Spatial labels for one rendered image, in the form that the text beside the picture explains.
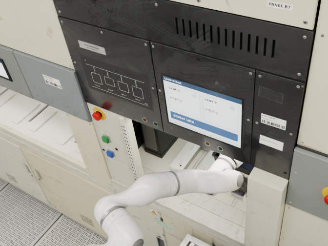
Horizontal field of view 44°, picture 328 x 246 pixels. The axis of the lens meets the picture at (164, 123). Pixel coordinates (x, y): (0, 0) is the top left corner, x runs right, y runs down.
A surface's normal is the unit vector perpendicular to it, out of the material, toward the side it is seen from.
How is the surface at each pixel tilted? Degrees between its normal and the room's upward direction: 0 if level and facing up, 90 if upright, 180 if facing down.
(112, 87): 90
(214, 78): 90
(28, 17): 90
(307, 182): 90
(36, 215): 0
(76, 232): 0
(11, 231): 0
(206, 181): 48
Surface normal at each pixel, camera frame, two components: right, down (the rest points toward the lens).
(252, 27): -0.54, 0.63
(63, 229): -0.11, -0.71
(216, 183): 0.06, 0.07
